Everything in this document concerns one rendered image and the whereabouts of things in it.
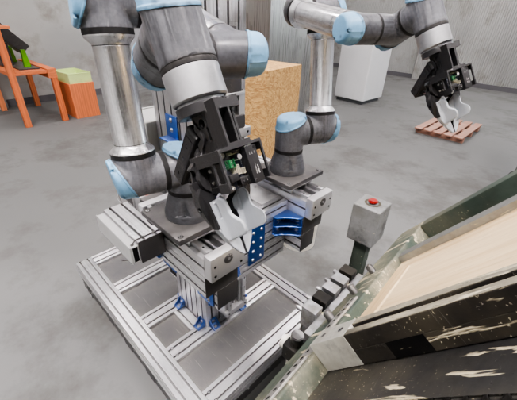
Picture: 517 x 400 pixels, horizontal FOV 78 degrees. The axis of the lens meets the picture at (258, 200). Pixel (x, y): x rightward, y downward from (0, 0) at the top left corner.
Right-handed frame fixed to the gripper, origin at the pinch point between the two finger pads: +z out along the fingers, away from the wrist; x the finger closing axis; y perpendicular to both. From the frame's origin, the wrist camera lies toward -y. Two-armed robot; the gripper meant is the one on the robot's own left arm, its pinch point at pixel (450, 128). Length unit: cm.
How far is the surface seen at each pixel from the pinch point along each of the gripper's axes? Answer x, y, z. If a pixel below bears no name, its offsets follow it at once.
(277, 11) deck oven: 105, -344, -181
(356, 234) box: -10, -53, 36
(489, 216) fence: 2.8, 2.0, 25.7
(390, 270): -18.2, -18.5, 39.1
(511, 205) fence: 5.6, 6.5, 23.2
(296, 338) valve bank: -55, -13, 44
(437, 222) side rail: 11.3, -30.1, 35.3
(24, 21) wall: -249, -555, -362
